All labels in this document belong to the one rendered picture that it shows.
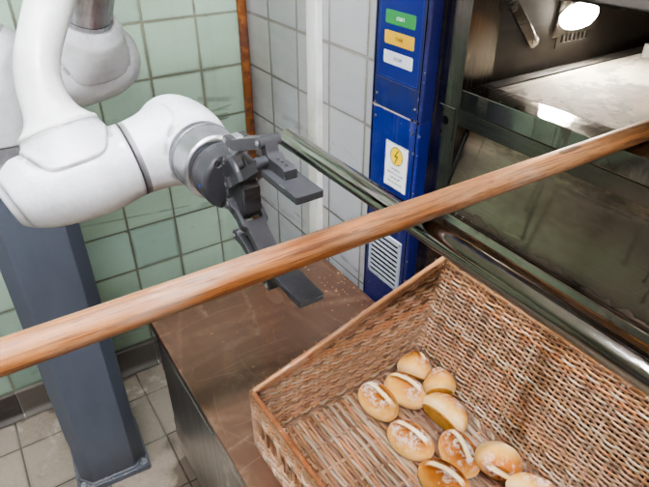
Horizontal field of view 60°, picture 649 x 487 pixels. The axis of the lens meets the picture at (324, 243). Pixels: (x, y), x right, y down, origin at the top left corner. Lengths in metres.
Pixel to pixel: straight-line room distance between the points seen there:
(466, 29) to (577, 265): 0.45
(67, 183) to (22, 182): 0.05
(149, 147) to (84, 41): 0.54
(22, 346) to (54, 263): 0.90
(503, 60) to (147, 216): 1.20
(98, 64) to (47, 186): 0.58
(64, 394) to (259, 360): 0.55
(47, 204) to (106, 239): 1.14
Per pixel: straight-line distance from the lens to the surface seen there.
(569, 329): 0.56
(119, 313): 0.51
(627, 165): 0.93
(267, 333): 1.39
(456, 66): 1.11
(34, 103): 0.79
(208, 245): 2.04
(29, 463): 2.07
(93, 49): 1.28
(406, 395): 1.19
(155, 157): 0.77
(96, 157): 0.76
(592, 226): 1.00
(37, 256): 1.39
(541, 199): 1.05
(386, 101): 1.23
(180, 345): 1.40
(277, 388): 1.08
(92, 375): 1.62
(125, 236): 1.91
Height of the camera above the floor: 1.51
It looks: 33 degrees down
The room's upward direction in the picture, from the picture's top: straight up
